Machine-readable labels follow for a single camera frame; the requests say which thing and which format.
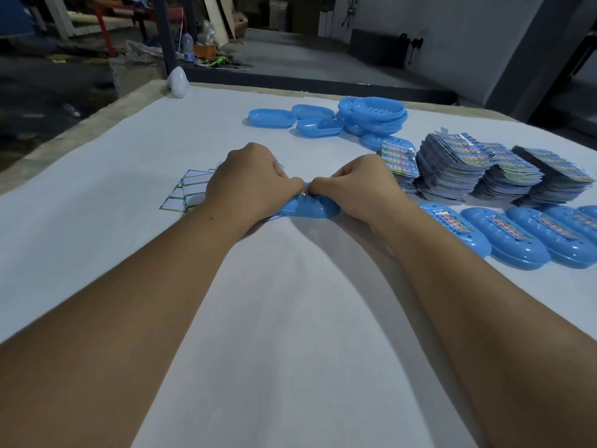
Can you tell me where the pile of clear plastic bags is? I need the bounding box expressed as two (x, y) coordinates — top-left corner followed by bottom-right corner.
(159, 162), (286, 213)

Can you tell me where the person's left hand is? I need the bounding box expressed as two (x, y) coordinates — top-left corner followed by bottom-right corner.
(204, 142), (306, 230)

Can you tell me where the plain blue soap box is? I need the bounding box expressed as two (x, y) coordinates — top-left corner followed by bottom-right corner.
(275, 182), (342, 220)

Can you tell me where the stack of printed label cards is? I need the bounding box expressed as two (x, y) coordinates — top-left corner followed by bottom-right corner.
(472, 142), (544, 204)
(380, 140), (421, 194)
(511, 145), (596, 207)
(415, 128), (499, 204)

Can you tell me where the person's right hand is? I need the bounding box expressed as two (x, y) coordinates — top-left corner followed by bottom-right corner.
(308, 155), (412, 225)

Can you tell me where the person's left forearm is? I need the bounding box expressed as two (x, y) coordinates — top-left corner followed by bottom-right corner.
(0, 205), (255, 448)

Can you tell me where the red metal frame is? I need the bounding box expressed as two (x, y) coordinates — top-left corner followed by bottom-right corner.
(89, 0), (185, 58)

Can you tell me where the black wall box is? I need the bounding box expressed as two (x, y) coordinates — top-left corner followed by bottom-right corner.
(348, 28), (412, 69)

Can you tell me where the white table cloth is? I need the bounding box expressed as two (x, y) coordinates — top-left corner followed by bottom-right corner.
(0, 84), (597, 448)

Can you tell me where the blue soap box half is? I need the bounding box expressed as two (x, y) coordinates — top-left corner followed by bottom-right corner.
(291, 104), (336, 121)
(247, 108), (297, 129)
(296, 117), (346, 139)
(359, 133), (416, 152)

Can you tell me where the stack of blue soap dishes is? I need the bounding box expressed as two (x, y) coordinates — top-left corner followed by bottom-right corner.
(336, 96), (409, 138)

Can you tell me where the white plastic oval object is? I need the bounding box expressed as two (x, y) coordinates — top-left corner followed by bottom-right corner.
(166, 66), (190, 99)

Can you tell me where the dark metal post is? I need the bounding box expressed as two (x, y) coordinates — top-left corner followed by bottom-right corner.
(151, 0), (179, 76)

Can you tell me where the person's right forearm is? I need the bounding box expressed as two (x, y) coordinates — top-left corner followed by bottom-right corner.
(368, 196), (597, 448)

